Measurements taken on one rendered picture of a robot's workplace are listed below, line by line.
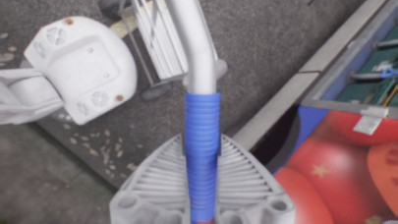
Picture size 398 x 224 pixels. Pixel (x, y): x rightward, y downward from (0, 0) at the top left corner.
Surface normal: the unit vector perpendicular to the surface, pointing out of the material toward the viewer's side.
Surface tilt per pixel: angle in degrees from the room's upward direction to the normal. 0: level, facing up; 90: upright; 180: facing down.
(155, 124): 0
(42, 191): 8
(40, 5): 0
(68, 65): 0
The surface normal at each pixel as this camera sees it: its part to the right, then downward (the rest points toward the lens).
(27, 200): 0.42, 0.01
